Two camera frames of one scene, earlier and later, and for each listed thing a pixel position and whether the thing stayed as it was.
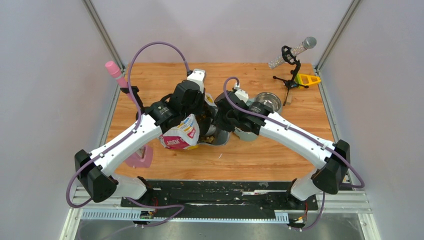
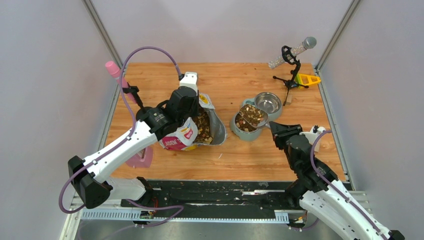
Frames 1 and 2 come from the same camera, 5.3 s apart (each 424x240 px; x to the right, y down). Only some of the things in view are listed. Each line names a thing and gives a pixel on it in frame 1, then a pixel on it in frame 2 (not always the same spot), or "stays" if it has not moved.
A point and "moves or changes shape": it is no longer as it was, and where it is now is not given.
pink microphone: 115,72 stays
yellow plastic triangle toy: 304,79 stays
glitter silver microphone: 308,43 stays
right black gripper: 219,121 to 281,131
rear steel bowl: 270,99 stays
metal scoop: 205,127 moves or changes shape
